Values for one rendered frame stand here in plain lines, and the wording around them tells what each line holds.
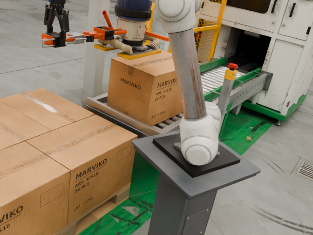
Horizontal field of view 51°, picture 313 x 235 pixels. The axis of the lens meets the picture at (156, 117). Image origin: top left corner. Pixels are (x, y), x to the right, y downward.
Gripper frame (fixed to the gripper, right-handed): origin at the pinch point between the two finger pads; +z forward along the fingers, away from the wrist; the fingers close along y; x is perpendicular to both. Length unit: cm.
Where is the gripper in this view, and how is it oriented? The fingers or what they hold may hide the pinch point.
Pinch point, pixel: (56, 38)
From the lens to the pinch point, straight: 170.9
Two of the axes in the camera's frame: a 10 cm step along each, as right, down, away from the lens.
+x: -5.6, 2.8, -7.8
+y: -8.1, -3.7, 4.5
